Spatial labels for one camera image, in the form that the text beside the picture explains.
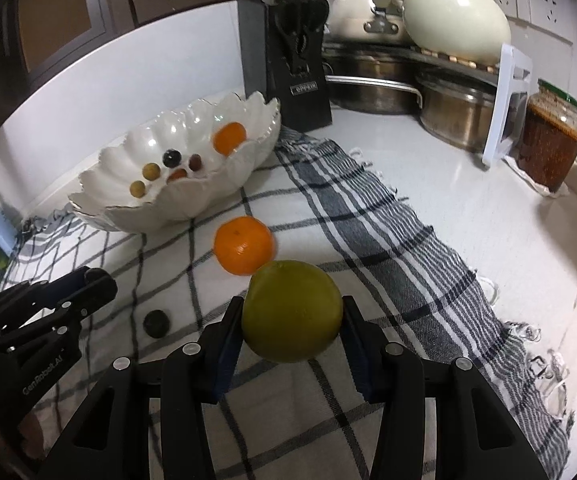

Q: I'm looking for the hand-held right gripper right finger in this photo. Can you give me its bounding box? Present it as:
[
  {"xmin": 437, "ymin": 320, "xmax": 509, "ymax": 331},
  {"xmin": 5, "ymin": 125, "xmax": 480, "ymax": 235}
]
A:
[{"xmin": 341, "ymin": 296, "xmax": 552, "ymax": 480}]

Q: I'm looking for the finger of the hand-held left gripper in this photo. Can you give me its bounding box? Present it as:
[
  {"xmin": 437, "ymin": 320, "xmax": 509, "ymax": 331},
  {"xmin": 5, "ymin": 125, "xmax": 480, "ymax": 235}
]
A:
[
  {"xmin": 0, "ymin": 267, "xmax": 118, "ymax": 322},
  {"xmin": 0, "ymin": 310, "xmax": 84, "ymax": 357}
]

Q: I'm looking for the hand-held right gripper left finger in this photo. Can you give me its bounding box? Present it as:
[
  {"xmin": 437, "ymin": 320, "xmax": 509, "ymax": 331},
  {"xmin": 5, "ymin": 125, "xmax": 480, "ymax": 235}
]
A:
[{"xmin": 36, "ymin": 296, "xmax": 244, "ymax": 480}]

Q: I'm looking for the white scalloped bowl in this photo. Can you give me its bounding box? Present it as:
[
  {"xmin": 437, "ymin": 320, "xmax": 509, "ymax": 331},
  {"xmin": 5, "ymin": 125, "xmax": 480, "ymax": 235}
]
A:
[{"xmin": 67, "ymin": 91, "xmax": 282, "ymax": 233}]

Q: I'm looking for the green citrus fruit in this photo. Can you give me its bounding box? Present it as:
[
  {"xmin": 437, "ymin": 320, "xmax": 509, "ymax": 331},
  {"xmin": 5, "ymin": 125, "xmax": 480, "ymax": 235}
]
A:
[{"xmin": 241, "ymin": 260, "xmax": 344, "ymax": 364}]

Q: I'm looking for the orange mandarin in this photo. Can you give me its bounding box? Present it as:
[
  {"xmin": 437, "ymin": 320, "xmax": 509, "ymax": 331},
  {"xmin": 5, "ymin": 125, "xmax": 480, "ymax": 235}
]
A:
[
  {"xmin": 212, "ymin": 121, "xmax": 247, "ymax": 157},
  {"xmin": 213, "ymin": 215, "xmax": 275, "ymax": 276}
]

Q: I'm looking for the grey checked cloth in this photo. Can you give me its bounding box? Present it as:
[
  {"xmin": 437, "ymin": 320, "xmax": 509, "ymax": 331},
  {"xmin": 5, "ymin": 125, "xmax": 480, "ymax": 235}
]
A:
[{"xmin": 6, "ymin": 127, "xmax": 577, "ymax": 480}]

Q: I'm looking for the white napkin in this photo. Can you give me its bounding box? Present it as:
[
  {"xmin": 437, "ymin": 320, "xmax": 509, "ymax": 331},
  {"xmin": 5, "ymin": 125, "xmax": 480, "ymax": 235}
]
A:
[{"xmin": 503, "ymin": 155, "xmax": 569, "ymax": 199}]

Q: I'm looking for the small steel pot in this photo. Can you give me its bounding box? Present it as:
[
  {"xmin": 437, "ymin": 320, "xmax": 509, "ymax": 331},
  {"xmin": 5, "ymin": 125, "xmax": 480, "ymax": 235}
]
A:
[{"xmin": 416, "ymin": 72, "xmax": 499, "ymax": 154}]

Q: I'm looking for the large steel pot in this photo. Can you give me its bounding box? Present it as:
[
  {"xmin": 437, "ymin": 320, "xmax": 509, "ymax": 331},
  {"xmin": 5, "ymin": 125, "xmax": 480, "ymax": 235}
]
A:
[{"xmin": 321, "ymin": 52, "xmax": 424, "ymax": 115}]

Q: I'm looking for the black knife block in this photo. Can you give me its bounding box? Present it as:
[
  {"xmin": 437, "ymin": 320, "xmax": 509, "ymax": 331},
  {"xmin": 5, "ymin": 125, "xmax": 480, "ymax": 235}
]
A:
[{"xmin": 238, "ymin": 0, "xmax": 333, "ymax": 131}]

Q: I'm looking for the glass jar of chili sauce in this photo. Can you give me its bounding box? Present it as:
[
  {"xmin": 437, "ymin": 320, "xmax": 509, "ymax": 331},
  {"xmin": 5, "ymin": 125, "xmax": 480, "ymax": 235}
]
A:
[{"xmin": 516, "ymin": 79, "xmax": 577, "ymax": 193}]

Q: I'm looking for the wooden bead trivet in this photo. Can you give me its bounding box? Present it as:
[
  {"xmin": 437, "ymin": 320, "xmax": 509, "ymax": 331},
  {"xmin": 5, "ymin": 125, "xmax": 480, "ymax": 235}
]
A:
[{"xmin": 413, "ymin": 45, "xmax": 499, "ymax": 74}]

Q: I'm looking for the white enamel pot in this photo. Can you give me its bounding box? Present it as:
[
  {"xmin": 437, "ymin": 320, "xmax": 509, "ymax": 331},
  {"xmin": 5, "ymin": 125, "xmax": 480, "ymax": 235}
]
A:
[{"xmin": 327, "ymin": 0, "xmax": 409, "ymax": 44}]

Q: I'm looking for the white ceramic pot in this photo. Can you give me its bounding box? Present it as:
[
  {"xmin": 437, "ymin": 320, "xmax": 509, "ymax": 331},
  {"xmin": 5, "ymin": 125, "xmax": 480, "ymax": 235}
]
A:
[{"xmin": 403, "ymin": 0, "xmax": 512, "ymax": 61}]

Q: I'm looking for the white frame stand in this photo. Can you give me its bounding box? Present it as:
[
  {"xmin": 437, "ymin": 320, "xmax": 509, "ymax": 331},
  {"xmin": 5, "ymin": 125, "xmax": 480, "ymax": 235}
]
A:
[{"xmin": 483, "ymin": 44, "xmax": 534, "ymax": 169}]

